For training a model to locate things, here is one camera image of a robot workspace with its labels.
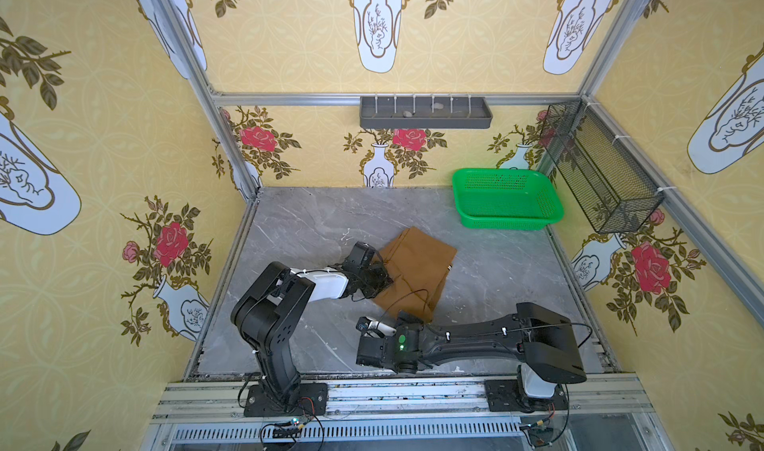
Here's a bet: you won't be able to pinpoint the brown long pants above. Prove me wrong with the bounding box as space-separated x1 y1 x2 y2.
373 227 458 323

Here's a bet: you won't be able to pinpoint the green plastic basket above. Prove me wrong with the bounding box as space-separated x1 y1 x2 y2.
452 169 564 231

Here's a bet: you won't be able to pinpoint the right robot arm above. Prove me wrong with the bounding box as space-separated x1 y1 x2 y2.
356 302 587 399

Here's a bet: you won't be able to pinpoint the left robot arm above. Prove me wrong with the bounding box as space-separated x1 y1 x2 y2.
230 241 393 410

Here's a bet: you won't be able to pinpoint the small circuit board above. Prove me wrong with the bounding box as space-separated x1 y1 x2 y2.
272 423 304 441

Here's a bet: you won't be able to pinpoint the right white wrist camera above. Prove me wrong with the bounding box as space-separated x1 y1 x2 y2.
356 317 396 339

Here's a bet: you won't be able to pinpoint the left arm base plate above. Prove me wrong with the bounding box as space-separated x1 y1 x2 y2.
244 383 328 417

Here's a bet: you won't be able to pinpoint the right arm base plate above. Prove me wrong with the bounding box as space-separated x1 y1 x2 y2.
483 379 569 413

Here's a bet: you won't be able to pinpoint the grey wall shelf tray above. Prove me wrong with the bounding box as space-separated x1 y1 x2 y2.
359 94 493 130

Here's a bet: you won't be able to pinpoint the aluminium front rail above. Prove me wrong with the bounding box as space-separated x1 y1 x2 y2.
150 373 654 423

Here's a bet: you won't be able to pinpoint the black wire mesh basket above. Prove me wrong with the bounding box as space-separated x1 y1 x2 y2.
539 100 665 234

